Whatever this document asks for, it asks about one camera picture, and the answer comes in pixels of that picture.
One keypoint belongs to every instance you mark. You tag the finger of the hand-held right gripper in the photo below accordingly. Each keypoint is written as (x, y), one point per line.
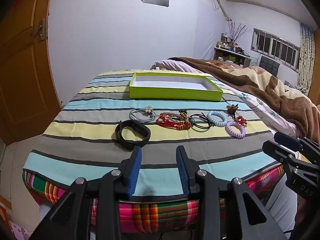
(277, 150)
(287, 138)

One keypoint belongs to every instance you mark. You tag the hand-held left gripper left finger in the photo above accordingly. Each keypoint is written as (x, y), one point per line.
(135, 172)

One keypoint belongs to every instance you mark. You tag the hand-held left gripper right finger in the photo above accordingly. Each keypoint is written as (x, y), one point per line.
(182, 172)

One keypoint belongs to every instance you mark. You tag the black wristband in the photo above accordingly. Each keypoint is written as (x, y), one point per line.
(136, 128)

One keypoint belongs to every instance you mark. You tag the red knotted ornament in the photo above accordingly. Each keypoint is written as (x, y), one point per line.
(241, 121)

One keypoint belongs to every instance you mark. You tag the green shallow cardboard box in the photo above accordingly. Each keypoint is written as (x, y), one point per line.
(175, 93)

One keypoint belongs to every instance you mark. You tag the plaid cloth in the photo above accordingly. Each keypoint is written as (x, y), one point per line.
(150, 215)

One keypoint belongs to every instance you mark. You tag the brown fleece blanket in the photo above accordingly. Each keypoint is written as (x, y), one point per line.
(275, 90)

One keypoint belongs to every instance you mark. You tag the striped cloth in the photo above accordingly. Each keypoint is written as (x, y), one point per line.
(87, 140)

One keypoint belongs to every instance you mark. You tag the black and gold hair clip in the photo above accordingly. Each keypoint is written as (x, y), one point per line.
(183, 113)

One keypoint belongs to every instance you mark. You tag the black padded chair back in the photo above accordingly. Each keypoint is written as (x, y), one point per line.
(270, 66)

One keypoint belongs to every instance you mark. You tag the patterned curtain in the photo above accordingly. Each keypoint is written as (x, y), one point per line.
(306, 60)

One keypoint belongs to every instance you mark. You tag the window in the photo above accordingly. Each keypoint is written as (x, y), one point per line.
(275, 47)

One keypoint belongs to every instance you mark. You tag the wooden shelf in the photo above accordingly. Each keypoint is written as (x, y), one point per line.
(232, 56)

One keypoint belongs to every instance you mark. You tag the cluster of bottles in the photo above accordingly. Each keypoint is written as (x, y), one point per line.
(228, 43)

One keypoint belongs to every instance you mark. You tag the vase of purple branches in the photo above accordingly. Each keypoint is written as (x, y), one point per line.
(236, 33)

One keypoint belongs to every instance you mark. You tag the pink floral cloth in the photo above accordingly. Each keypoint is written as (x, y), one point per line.
(18, 231)

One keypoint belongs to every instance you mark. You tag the wooden door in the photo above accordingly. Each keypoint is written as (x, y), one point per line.
(22, 80)

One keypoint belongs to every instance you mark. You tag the metal door lock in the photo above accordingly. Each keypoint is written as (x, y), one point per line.
(41, 30)

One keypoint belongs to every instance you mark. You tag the white wall pipe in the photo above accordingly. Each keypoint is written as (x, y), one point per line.
(222, 7)

